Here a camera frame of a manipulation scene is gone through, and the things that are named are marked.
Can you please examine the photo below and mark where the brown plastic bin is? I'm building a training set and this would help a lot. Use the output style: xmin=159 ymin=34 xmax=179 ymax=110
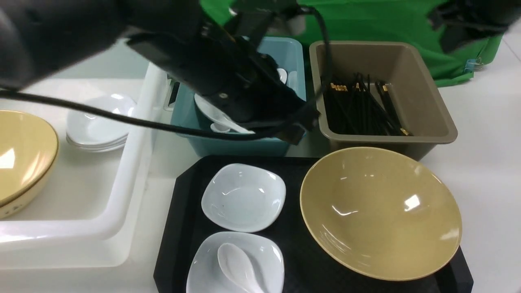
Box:
xmin=316 ymin=41 xmax=458 ymax=161

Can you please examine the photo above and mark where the white soup spoon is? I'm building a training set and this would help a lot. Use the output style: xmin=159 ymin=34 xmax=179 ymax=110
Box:
xmin=217 ymin=243 xmax=264 ymax=293

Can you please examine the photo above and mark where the yellow noodle bowl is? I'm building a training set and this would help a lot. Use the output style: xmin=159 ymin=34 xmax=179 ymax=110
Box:
xmin=300 ymin=147 xmax=463 ymax=281

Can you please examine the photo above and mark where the yellow bowl in tub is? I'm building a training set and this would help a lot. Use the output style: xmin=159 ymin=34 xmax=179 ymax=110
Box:
xmin=0 ymin=111 xmax=60 ymax=219

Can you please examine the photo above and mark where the black cable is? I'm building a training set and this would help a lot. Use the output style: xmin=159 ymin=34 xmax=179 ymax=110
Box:
xmin=0 ymin=5 xmax=332 ymax=142

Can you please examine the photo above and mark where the blue binder clip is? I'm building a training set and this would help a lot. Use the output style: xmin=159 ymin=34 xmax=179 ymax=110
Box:
xmin=464 ymin=58 xmax=484 ymax=74

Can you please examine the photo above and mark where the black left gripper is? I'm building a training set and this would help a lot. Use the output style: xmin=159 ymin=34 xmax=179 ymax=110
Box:
xmin=127 ymin=20 xmax=320 ymax=144

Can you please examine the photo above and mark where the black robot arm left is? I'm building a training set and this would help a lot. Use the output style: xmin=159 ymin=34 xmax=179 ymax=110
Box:
xmin=1 ymin=0 xmax=329 ymax=144

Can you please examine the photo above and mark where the large white plastic tub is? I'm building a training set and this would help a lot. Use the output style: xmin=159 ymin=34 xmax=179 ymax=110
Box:
xmin=1 ymin=65 xmax=168 ymax=270

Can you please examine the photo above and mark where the teal plastic bin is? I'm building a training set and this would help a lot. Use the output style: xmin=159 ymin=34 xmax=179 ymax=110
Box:
xmin=171 ymin=37 xmax=307 ymax=157

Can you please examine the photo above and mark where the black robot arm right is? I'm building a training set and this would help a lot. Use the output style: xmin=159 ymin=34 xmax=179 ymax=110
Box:
xmin=427 ymin=0 xmax=521 ymax=54

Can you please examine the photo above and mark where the green cloth backdrop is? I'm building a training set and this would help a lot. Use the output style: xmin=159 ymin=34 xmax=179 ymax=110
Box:
xmin=199 ymin=0 xmax=505 ymax=88

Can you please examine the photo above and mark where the black serving tray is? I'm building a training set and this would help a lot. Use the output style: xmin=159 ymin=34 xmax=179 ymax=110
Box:
xmin=154 ymin=155 xmax=474 ymax=293

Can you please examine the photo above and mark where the bundle of black chopsticks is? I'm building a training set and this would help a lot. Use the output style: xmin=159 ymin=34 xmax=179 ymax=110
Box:
xmin=323 ymin=72 xmax=413 ymax=136

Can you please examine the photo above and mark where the pile of white spoons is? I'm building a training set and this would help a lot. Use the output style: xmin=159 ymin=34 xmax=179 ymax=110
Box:
xmin=194 ymin=68 xmax=298 ymax=135

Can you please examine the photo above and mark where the stack of white dishes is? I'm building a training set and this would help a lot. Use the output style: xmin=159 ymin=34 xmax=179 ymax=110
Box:
xmin=66 ymin=94 xmax=136 ymax=153

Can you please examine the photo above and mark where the white square dish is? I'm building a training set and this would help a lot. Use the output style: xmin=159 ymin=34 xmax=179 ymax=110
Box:
xmin=186 ymin=231 xmax=285 ymax=293
xmin=201 ymin=163 xmax=287 ymax=233

